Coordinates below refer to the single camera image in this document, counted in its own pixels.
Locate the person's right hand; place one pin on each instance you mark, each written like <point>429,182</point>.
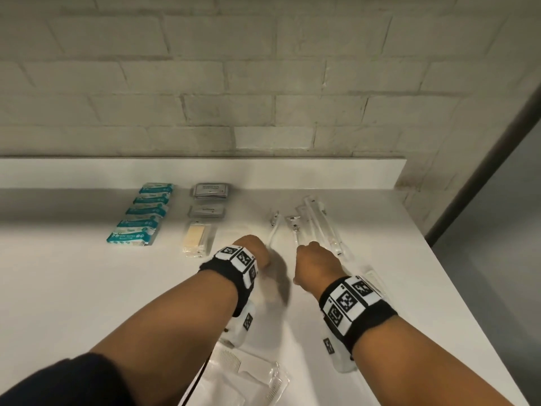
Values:
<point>319,268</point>

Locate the person's left hand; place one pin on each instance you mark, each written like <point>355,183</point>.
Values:
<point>253,249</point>

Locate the stack of beige soaps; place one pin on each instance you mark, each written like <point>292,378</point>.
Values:
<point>198,238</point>

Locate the thin pile of sachets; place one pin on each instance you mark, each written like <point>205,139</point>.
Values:
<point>206,212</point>

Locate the white sachets stack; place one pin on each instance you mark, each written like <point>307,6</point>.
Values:
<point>210,190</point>

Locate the teal wet wipe packets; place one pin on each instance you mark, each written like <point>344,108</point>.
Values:
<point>139,215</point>

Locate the person's right forearm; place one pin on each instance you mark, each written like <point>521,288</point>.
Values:
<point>422,367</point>

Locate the person's left forearm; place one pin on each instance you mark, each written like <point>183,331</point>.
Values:
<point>169,334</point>

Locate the dark door frame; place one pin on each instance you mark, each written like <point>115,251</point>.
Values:
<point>486,164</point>

